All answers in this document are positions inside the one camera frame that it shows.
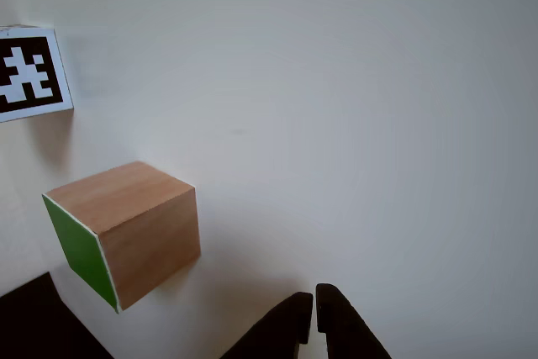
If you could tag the wooden cube with green face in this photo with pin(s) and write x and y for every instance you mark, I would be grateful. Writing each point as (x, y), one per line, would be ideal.
(138, 224)

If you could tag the wooden cube with marker tag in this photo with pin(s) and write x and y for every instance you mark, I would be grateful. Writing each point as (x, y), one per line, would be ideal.
(29, 73)

